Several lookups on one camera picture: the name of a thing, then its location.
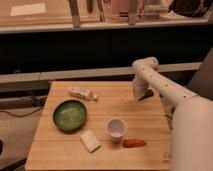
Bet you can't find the white sponge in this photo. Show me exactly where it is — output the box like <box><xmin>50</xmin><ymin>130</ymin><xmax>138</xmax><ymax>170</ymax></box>
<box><xmin>80</xmin><ymin>130</ymin><xmax>101</xmax><ymax>153</ymax></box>

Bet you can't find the white paper sheet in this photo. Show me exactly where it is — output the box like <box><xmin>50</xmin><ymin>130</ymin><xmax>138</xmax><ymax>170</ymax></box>
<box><xmin>10</xmin><ymin>3</ymin><xmax>46</xmax><ymax>16</ymax></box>

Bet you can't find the black cable on floor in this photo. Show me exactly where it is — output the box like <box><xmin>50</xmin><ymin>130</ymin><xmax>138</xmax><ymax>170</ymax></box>
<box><xmin>0</xmin><ymin>106</ymin><xmax>44</xmax><ymax>118</ymax></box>

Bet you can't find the grey metal post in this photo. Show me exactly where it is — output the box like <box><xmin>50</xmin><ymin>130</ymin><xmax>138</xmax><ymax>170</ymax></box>
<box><xmin>69</xmin><ymin>0</ymin><xmax>81</xmax><ymax>28</ymax></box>
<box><xmin>128</xmin><ymin>0</ymin><xmax>138</xmax><ymax>25</ymax></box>

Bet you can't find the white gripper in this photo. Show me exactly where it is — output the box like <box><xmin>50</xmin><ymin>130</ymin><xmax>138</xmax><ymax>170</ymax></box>
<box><xmin>133</xmin><ymin>77</ymin><xmax>148</xmax><ymax>101</ymax></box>

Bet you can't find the green bowl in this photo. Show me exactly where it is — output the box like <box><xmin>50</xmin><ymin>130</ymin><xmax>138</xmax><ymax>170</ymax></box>
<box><xmin>53</xmin><ymin>100</ymin><xmax>87</xmax><ymax>132</ymax></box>

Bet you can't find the grey metal post left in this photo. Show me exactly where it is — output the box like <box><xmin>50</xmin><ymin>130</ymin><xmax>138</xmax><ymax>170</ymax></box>
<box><xmin>69</xmin><ymin>0</ymin><xmax>81</xmax><ymax>28</ymax></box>

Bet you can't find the black eraser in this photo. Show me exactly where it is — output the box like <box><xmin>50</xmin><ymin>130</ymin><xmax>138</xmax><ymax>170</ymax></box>
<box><xmin>138</xmin><ymin>89</ymin><xmax>154</xmax><ymax>101</ymax></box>

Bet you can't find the grey metal post right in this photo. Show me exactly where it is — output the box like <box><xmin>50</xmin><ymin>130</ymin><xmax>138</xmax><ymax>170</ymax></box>
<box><xmin>128</xmin><ymin>0</ymin><xmax>138</xmax><ymax>25</ymax></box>

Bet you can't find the orange sausage toy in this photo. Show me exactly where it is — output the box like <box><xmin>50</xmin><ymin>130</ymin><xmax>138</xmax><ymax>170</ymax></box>
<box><xmin>123</xmin><ymin>139</ymin><xmax>146</xmax><ymax>148</ymax></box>

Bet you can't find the white cup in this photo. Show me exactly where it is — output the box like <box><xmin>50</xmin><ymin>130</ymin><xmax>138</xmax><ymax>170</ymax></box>
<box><xmin>107</xmin><ymin>118</ymin><xmax>127</xmax><ymax>143</ymax></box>

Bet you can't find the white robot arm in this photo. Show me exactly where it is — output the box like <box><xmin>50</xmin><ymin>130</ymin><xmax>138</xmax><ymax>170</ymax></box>
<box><xmin>132</xmin><ymin>57</ymin><xmax>213</xmax><ymax>171</ymax></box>

